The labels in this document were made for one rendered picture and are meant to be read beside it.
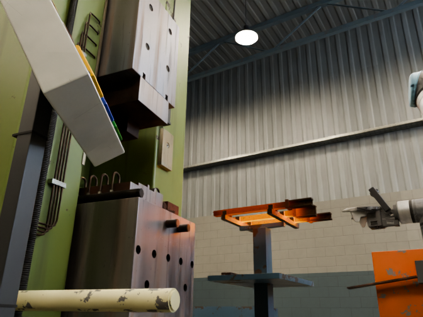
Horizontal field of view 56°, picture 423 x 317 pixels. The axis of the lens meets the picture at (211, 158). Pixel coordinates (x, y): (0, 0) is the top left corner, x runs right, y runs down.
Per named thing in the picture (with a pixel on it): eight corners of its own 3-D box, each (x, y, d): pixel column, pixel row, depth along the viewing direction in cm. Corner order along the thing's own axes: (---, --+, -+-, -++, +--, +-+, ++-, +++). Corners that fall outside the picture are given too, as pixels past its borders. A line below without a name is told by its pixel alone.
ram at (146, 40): (184, 117, 167) (188, 39, 182) (132, 68, 135) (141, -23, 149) (102, 133, 183) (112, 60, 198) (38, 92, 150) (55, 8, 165)
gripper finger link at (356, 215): (346, 221, 159) (369, 221, 159) (344, 206, 161) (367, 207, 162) (343, 222, 162) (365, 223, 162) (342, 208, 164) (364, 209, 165)
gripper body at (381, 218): (366, 226, 160) (398, 223, 154) (363, 205, 163) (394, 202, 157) (370, 230, 166) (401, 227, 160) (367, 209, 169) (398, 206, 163)
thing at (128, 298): (180, 314, 80) (182, 287, 82) (168, 314, 76) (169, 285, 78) (19, 312, 97) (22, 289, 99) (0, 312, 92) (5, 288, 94)
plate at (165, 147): (171, 171, 176) (174, 136, 182) (161, 164, 168) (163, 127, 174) (167, 172, 177) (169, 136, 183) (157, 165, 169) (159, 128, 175)
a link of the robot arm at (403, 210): (407, 197, 155) (410, 203, 162) (393, 199, 157) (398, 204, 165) (411, 220, 151) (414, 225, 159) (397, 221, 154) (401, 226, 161)
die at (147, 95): (167, 124, 152) (169, 102, 156) (138, 99, 135) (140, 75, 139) (79, 141, 168) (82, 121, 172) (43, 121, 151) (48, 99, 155)
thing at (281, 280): (313, 286, 175) (313, 281, 176) (279, 278, 143) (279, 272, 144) (251, 287, 190) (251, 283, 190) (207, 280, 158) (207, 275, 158)
